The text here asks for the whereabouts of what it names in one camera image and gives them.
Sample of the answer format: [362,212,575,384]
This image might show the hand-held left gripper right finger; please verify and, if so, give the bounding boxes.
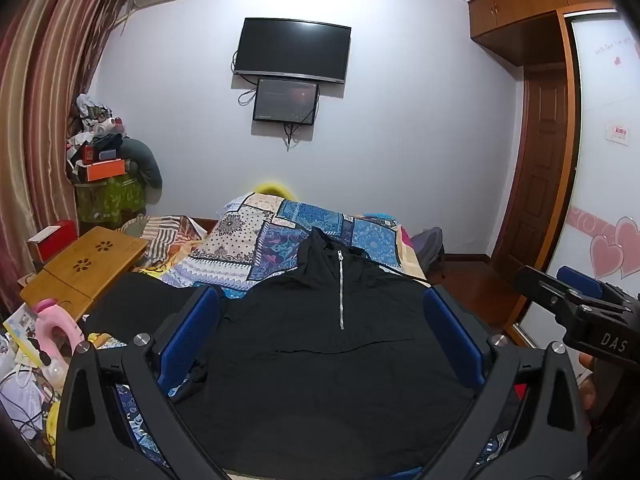
[421,285,590,480]

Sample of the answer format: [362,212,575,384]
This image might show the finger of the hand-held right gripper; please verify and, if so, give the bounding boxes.
[515,265,587,333]
[556,265,632,307]

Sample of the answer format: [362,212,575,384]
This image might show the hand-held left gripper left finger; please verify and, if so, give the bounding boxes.
[54,285,237,480]

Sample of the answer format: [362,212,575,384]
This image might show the black zip hoodie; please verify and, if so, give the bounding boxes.
[82,226,476,477]

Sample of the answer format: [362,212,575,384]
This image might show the pile of clothes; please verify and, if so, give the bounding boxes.
[65,92,127,182]

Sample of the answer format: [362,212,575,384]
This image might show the person's right hand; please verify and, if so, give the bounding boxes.
[577,352,599,412]

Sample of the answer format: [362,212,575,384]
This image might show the grey backpack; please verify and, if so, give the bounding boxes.
[410,227,446,277]

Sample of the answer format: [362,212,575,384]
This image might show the striped pillow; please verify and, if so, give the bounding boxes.
[117,214,207,273]

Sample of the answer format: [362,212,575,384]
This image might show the brown wooden door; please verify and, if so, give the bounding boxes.
[489,62,569,281]

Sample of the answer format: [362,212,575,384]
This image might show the wooden lap desk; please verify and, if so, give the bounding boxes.
[20,226,150,322]

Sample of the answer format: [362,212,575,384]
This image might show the white door sticker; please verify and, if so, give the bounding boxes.
[604,121,634,146]

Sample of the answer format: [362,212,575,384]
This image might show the yellow round object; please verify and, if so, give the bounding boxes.
[254,182,297,197]

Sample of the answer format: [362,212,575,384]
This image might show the red box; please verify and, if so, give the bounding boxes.
[26,220,79,264]

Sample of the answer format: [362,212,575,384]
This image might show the picture book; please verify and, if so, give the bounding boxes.
[2,304,40,357]

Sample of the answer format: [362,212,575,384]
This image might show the white crumpled cloth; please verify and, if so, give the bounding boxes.
[0,360,57,443]

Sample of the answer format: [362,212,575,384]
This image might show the orange box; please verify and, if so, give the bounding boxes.
[84,158,126,183]

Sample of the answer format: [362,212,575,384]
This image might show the striped red curtain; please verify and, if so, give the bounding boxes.
[0,0,135,313]

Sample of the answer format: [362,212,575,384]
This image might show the wooden overhead cabinet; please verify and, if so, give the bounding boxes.
[467,0,622,67]

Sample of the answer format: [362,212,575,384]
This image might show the pink ring toy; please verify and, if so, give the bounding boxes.
[34,298,84,362]

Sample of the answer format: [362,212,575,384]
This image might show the small wall monitor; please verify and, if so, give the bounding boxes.
[252,77,320,126]

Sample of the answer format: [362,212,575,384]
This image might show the large wall television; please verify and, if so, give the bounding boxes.
[233,17,351,85]

